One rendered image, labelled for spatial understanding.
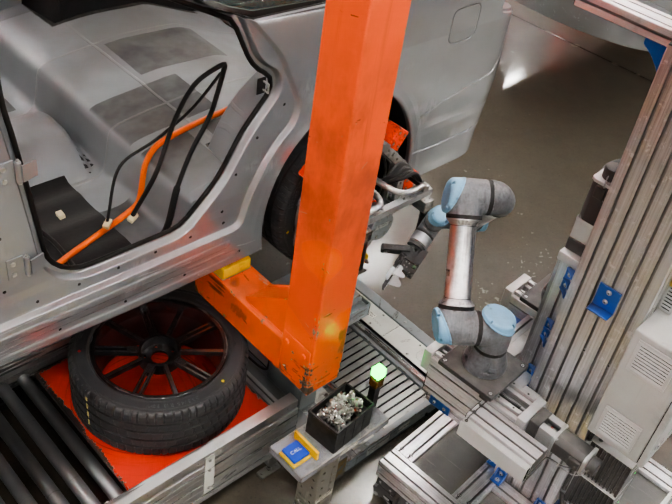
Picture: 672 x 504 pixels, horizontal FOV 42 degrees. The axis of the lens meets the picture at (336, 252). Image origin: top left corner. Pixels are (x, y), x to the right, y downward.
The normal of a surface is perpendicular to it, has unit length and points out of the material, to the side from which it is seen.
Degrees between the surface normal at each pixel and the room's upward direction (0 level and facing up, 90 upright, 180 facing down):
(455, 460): 0
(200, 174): 6
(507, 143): 0
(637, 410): 90
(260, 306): 90
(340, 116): 90
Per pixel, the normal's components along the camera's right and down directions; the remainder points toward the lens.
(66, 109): -0.70, 0.24
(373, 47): 0.67, 0.54
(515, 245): 0.13, -0.76
